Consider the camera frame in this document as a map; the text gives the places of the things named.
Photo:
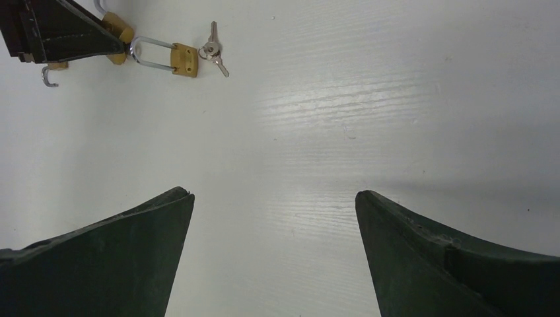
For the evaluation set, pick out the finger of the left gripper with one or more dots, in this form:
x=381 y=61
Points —
x=60 y=31
x=13 y=30

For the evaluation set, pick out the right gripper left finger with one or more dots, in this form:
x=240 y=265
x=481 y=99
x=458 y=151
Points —
x=124 y=265

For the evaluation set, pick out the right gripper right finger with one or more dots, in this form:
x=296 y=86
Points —
x=420 y=267

